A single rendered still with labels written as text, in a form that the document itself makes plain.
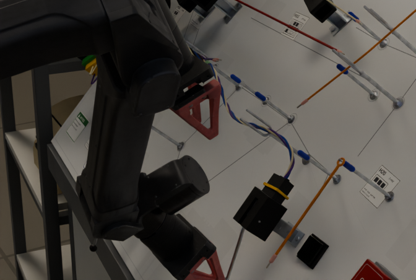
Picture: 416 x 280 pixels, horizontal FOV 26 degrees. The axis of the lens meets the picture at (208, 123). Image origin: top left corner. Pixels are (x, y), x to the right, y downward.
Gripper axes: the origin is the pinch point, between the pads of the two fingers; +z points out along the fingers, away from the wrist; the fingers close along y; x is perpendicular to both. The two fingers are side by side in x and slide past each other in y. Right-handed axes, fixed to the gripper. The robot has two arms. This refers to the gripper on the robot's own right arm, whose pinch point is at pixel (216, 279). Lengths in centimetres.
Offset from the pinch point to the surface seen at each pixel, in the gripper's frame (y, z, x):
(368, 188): -7.5, 3.2, -23.4
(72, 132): 85, 7, 1
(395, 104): -2.8, 0.7, -35.4
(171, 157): 42.2, 5.3, -9.1
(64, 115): 116, 16, 0
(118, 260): 36.5, 8.6, 11.1
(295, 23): 33, 0, -41
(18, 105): 347, 92, 19
